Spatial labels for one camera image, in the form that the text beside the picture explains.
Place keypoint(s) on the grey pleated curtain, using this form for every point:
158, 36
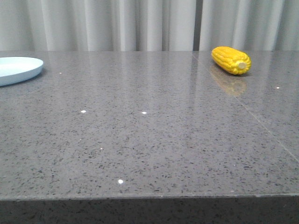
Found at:
148, 25

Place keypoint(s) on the light blue round plate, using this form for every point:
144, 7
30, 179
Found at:
18, 69

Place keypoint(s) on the yellow corn cob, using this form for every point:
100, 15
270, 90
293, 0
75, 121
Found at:
231, 60

